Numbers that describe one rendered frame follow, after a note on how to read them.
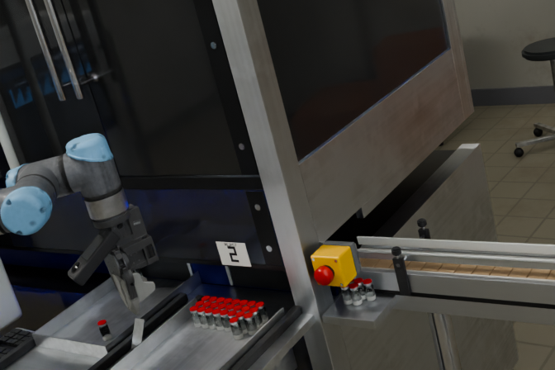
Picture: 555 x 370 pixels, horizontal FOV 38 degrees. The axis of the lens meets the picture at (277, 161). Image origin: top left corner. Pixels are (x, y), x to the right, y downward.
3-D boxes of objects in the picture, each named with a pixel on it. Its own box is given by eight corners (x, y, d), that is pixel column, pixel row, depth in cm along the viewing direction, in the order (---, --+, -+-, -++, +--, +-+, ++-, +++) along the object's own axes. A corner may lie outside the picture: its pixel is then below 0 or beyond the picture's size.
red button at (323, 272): (323, 277, 173) (319, 261, 172) (339, 278, 171) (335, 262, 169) (314, 286, 170) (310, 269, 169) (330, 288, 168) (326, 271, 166)
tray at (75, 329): (130, 276, 223) (126, 265, 222) (201, 283, 208) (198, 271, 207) (36, 346, 198) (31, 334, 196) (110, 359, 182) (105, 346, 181)
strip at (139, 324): (143, 339, 187) (135, 317, 185) (152, 341, 185) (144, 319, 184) (101, 376, 177) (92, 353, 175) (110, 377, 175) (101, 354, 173)
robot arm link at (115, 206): (92, 204, 147) (76, 197, 154) (100, 227, 149) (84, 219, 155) (129, 188, 151) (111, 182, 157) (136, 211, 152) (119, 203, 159)
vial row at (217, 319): (198, 322, 188) (192, 305, 187) (259, 330, 177) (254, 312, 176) (192, 327, 186) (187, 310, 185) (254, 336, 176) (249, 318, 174)
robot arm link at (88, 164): (63, 139, 152) (106, 127, 152) (81, 192, 156) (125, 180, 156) (56, 150, 145) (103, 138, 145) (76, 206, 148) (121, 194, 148)
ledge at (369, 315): (353, 290, 189) (351, 282, 188) (403, 295, 181) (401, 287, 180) (323, 323, 178) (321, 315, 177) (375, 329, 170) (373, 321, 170)
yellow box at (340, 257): (333, 268, 179) (325, 239, 177) (362, 271, 175) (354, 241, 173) (315, 286, 173) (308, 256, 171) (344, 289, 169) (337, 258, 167)
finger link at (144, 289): (165, 307, 159) (151, 266, 156) (138, 322, 156) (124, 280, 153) (158, 303, 162) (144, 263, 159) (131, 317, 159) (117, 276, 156)
